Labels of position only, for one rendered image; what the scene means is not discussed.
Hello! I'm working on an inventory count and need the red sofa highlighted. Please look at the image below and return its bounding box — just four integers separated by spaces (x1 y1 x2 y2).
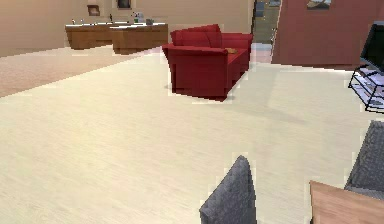
161 23 254 102

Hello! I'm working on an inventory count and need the brown kitchen island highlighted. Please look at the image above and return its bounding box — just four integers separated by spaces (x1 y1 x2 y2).
109 22 169 55

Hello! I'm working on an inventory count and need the grey chair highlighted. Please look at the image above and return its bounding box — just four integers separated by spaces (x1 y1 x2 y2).
199 155 258 224
344 120 384 201

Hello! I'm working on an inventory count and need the brown kitchen counter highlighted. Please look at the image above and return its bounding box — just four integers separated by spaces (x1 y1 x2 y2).
64 21 116 51

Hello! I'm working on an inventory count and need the light wooden table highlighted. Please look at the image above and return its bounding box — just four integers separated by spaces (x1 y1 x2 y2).
309 180 384 224

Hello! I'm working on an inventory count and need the black television set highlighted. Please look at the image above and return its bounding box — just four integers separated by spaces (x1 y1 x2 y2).
359 21 384 73

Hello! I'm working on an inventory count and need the black wire television stand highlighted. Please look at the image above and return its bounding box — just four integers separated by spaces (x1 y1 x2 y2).
348 64 384 114

